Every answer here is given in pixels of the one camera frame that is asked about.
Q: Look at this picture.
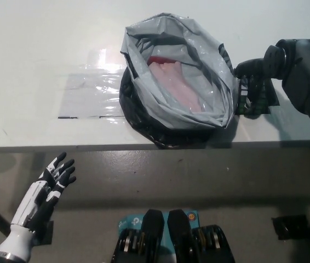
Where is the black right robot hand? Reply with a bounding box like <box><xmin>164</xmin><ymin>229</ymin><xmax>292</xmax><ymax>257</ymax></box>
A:
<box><xmin>234</xmin><ymin>45</ymin><xmax>287</xmax><ymax>118</ymax></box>

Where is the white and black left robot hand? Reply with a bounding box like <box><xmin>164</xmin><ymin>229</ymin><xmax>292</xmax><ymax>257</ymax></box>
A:
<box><xmin>0</xmin><ymin>152</ymin><xmax>77</xmax><ymax>254</ymax></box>

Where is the rubik's cube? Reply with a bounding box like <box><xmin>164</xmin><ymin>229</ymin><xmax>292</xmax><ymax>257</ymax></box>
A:
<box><xmin>238</xmin><ymin>78</ymin><xmax>267</xmax><ymax>115</ymax></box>

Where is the grey and black plastic bag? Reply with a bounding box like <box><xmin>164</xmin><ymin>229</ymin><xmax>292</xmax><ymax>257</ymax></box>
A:
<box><xmin>119</xmin><ymin>15</ymin><xmax>240</xmax><ymax>150</ymax></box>

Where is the red item inside bag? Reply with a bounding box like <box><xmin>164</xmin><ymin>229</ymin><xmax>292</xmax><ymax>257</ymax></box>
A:
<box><xmin>147</xmin><ymin>56</ymin><xmax>177</xmax><ymax>65</ymax></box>

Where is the black tape square marker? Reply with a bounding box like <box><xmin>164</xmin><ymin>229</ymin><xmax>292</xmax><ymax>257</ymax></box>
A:
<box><xmin>237</xmin><ymin>79</ymin><xmax>280</xmax><ymax>116</ymax></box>

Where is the teal box with logo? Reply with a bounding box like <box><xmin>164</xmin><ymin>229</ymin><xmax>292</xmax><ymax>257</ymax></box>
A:
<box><xmin>118</xmin><ymin>210</ymin><xmax>199</xmax><ymax>247</ymax></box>

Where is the clear plastic sheet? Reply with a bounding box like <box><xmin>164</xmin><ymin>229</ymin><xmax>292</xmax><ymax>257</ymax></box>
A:
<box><xmin>58</xmin><ymin>49</ymin><xmax>130</xmax><ymax>120</ymax></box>

